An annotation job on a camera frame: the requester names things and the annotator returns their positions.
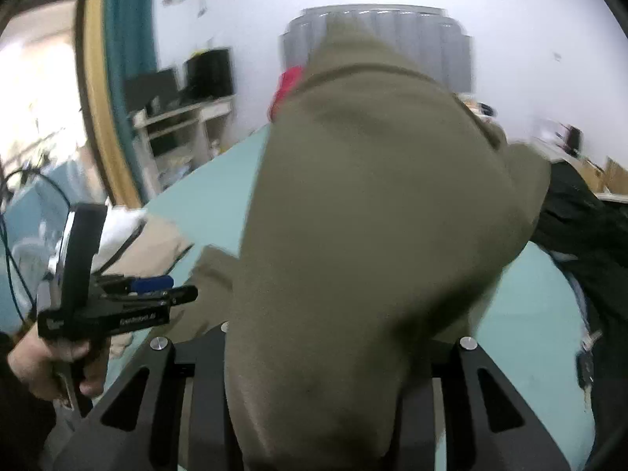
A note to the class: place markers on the cardboard box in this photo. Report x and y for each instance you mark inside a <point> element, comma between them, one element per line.
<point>611,179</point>

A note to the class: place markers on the white garment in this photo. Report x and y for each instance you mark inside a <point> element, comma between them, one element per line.
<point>121,227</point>

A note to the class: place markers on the white shelving desk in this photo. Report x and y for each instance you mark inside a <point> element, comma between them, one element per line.
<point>174,143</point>

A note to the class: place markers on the yellow and teal curtain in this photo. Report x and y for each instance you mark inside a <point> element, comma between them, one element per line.
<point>118,47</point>

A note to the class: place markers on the black garment pile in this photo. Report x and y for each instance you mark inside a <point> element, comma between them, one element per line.
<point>586,238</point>

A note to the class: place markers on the olive green large garment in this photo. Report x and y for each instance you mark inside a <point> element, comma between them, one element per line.
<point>383,210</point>

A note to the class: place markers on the grey padded headboard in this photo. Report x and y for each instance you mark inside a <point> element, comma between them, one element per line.
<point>426,35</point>

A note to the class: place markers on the red pillow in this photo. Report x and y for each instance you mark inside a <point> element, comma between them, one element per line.
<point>287,82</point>

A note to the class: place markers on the left hand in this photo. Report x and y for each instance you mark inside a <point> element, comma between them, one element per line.
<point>35,362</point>

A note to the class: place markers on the blue grey clothing pile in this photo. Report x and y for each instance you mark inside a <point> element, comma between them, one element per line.
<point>35,221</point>

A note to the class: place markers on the teal bed sheet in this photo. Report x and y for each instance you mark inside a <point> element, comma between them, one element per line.
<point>531,327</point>

